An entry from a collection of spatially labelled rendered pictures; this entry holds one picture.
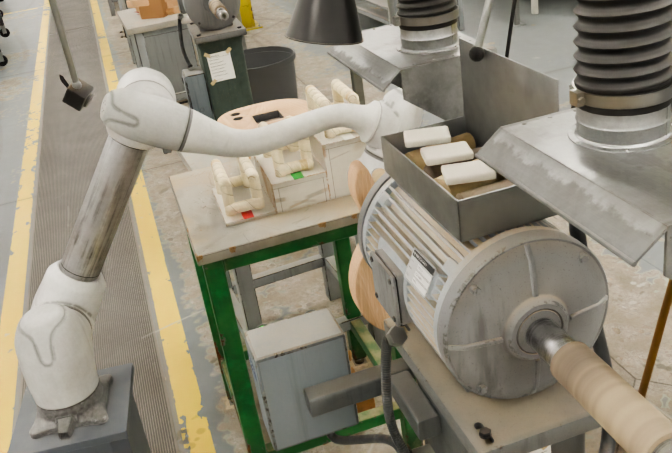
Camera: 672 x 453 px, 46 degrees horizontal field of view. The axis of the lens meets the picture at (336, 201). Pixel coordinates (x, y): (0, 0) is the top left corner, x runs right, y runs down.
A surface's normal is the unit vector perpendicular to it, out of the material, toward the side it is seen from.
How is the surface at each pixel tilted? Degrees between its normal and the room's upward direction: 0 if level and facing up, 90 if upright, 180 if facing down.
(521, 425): 0
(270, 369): 90
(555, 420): 0
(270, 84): 93
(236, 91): 90
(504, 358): 95
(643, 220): 38
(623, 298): 0
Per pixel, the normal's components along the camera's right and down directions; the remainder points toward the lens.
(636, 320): -0.14, -0.89
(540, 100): -0.94, 0.25
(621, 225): -0.69, -0.55
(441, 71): 0.30, 0.37
